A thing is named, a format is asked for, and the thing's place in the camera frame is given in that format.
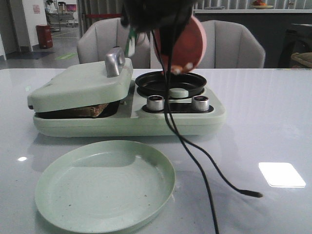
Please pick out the pink bowl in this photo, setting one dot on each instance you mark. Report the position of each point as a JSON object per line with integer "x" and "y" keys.
{"x": 189, "y": 47}

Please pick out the red trash bin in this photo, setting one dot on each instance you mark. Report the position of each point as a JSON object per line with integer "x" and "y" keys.
{"x": 44, "y": 36}

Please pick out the black round frying pan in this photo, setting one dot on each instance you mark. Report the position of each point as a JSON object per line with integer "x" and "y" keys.
{"x": 154, "y": 83}

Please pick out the green circuit board camera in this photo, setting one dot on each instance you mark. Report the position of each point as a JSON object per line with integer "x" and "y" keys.
{"x": 131, "y": 43}

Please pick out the beige armchair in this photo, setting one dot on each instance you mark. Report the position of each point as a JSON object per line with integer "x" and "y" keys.
{"x": 231, "y": 45}
{"x": 105, "y": 34}

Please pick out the light green round plate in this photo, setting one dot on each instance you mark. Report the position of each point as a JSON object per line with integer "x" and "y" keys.
{"x": 108, "y": 187}

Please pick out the silver control knob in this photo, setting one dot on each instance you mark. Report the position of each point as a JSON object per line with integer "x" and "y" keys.
{"x": 155, "y": 103}
{"x": 200, "y": 103}

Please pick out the dark kitchen counter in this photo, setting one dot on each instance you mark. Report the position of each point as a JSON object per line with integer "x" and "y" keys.
{"x": 281, "y": 32}

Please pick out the green breakfast maker base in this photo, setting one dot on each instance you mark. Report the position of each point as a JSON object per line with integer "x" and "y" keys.
{"x": 130, "y": 117}

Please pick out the left beige armchair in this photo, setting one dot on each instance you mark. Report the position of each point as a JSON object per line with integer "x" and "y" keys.
{"x": 105, "y": 34}

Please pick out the shrimp pieces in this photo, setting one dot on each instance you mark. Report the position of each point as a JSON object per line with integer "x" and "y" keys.
{"x": 177, "y": 69}

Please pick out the fruit bowl on counter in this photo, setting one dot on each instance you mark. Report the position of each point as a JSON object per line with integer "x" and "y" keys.
{"x": 259, "y": 4}

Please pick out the green breakfast maker lid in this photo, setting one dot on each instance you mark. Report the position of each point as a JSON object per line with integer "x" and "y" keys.
{"x": 85, "y": 85}

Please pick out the left silver control knob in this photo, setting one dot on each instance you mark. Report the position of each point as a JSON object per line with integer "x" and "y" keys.
{"x": 155, "y": 103}

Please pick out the right silver control knob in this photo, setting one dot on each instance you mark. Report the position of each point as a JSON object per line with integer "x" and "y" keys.
{"x": 200, "y": 103}

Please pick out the right beige armchair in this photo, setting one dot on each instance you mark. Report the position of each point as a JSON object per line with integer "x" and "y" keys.
{"x": 231, "y": 45}

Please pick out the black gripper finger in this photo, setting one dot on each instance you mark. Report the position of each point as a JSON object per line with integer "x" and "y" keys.
{"x": 170, "y": 32}

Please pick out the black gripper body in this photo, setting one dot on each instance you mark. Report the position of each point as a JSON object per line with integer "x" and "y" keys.
{"x": 146, "y": 15}

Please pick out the green pan handle knob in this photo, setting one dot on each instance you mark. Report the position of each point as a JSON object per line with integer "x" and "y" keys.
{"x": 178, "y": 93}

